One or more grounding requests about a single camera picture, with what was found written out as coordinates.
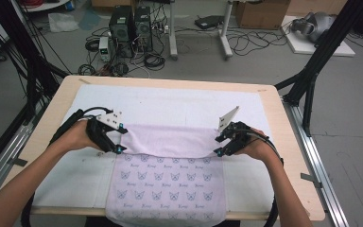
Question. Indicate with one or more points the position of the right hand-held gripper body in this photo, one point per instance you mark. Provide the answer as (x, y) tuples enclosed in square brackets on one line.
[(239, 135)]

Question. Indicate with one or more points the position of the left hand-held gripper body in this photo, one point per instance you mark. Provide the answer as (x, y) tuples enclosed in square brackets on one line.
[(110, 119)]

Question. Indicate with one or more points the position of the lilac printed towel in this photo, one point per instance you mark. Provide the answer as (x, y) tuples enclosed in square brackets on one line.
[(167, 183)]

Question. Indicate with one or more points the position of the person's right hand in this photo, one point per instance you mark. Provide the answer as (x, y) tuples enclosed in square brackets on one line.
[(260, 146)]

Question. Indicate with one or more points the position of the person's left hand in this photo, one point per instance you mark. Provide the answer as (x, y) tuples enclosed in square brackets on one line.
[(77, 137)]

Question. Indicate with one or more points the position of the white foam mat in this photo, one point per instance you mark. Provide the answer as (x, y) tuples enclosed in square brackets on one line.
[(170, 104)]

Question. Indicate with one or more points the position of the white power supply unit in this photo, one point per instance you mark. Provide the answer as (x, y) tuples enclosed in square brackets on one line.
[(104, 48)]

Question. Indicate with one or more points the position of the black tape strip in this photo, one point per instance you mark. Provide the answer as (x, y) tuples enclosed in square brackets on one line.
[(310, 179), (18, 162)]

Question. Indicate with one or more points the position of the wide black computer tower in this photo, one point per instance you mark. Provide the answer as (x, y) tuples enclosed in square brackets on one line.
[(121, 31)]

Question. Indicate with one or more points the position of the narrow black computer tower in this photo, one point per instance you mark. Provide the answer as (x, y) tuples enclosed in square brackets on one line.
[(143, 30)]

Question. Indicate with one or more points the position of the white desk leg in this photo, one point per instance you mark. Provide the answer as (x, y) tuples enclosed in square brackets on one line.
[(225, 34), (172, 31)]

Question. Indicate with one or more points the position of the white plastic bag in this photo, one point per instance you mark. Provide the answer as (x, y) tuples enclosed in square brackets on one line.
[(63, 22)]

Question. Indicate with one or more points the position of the white floor board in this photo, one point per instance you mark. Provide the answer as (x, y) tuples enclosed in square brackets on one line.
[(302, 47)]

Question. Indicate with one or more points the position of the flat black device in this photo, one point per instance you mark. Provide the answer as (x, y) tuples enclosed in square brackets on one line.
[(208, 21)]

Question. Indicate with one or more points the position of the cardboard box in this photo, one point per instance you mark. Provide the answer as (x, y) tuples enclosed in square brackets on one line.
[(261, 14)]

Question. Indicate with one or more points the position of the grey headset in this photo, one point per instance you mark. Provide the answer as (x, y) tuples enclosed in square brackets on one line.
[(315, 25)]

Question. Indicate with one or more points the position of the aluminium rail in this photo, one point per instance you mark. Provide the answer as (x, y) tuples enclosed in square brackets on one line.
[(315, 164), (3, 160)]

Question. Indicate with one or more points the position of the black metal frame stand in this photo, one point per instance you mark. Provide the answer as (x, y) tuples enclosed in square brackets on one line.
[(321, 53), (28, 63)]

